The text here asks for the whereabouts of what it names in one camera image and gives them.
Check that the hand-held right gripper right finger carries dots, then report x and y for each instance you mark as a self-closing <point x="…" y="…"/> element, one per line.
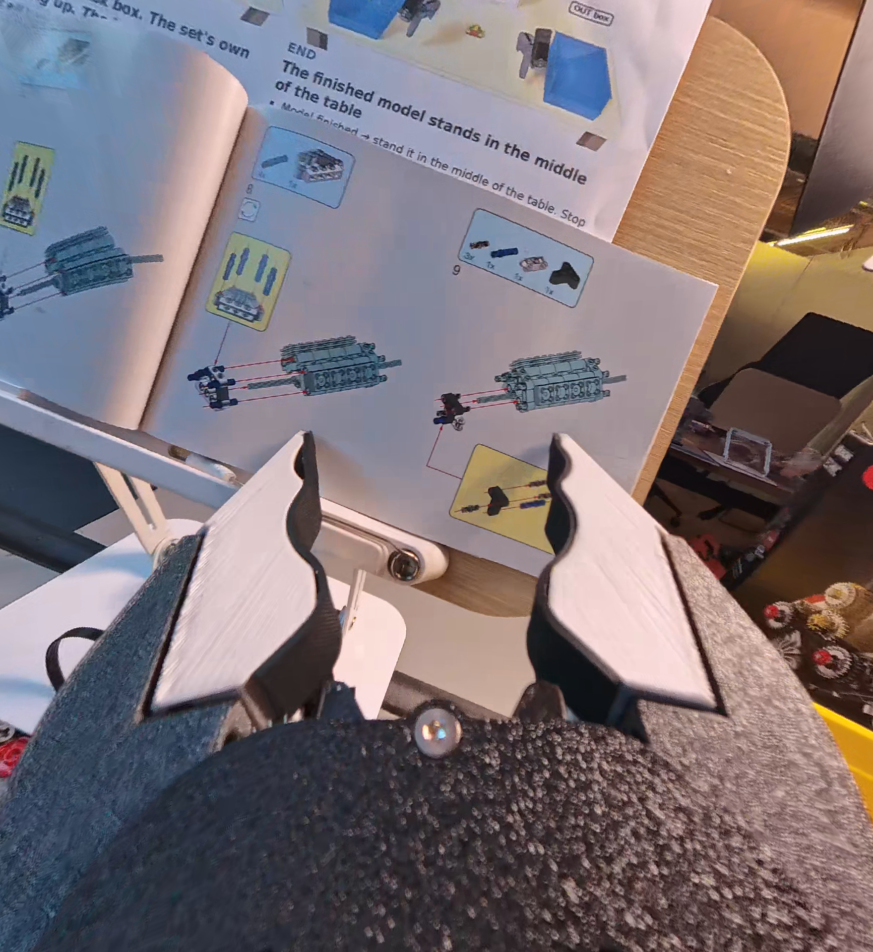
<point x="615" y="595"/>

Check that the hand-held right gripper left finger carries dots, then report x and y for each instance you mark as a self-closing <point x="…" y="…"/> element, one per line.
<point x="243" y="595"/>

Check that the building instruction booklet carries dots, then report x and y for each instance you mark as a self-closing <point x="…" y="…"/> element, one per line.
<point x="407" y="312"/>

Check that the grey desk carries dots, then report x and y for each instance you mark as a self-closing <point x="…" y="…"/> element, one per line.
<point x="466" y="654"/>

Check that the printed task sheet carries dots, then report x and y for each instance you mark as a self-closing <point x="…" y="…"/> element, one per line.
<point x="481" y="97"/>

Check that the black toy set box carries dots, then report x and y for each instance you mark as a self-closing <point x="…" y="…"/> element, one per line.
<point x="838" y="535"/>

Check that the wooden stand board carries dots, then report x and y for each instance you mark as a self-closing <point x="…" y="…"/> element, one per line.
<point x="719" y="149"/>

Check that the white light panel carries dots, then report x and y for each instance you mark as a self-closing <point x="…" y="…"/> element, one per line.
<point x="868" y="89"/>

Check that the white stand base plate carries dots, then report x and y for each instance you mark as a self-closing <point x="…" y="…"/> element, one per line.
<point x="35" y="647"/>

